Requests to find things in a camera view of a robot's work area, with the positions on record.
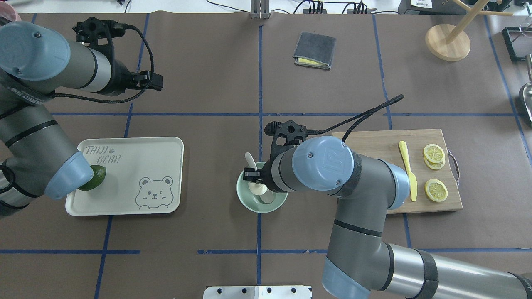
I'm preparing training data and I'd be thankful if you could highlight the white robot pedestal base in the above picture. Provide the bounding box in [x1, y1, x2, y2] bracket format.
[203, 284, 313, 299]

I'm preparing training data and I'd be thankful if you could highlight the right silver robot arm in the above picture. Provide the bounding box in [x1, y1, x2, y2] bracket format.
[243, 136, 531, 299]

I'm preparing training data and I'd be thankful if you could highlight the green lime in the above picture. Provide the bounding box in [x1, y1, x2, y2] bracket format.
[78, 165, 106, 191]

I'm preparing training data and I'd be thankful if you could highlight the bamboo cutting board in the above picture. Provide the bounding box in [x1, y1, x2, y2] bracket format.
[345, 129, 463, 214]

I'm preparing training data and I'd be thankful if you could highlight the white bear tray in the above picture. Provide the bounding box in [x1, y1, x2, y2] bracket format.
[65, 137, 184, 216]

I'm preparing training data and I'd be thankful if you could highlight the white ceramic spoon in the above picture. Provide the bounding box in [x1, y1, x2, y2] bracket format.
[244, 152, 267, 196]

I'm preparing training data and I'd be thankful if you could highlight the yellow plastic knife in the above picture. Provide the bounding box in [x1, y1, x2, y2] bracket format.
[398, 140, 418, 202]

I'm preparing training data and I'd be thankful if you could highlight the pink bowl with ice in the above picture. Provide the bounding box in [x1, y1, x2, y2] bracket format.
[0, 1, 21, 21]

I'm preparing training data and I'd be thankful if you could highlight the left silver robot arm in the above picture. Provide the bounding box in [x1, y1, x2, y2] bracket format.
[0, 17, 163, 218]

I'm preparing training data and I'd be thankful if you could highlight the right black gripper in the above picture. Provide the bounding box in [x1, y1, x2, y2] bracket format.
[243, 160, 277, 192]

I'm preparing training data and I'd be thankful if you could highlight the aluminium frame post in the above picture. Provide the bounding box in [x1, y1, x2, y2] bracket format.
[250, 0, 271, 20]

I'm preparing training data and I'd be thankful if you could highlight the metal scoop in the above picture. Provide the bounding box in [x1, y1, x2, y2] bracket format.
[517, 54, 532, 127]

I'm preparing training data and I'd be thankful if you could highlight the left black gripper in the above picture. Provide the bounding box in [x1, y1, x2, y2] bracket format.
[112, 62, 164, 95]

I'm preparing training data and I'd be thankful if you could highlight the mint green bowl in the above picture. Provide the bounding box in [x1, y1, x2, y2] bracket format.
[236, 162, 288, 214]

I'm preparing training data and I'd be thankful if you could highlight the grey yellow sponge cloth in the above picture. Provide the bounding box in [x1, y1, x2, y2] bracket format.
[293, 32, 337, 70]

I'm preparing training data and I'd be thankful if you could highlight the wooden mug tree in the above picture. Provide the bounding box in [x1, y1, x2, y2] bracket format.
[424, 0, 513, 62]

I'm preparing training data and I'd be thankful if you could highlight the lemon slice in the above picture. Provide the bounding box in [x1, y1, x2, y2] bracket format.
[424, 159, 446, 170]
[424, 179, 448, 202]
[423, 144, 445, 164]

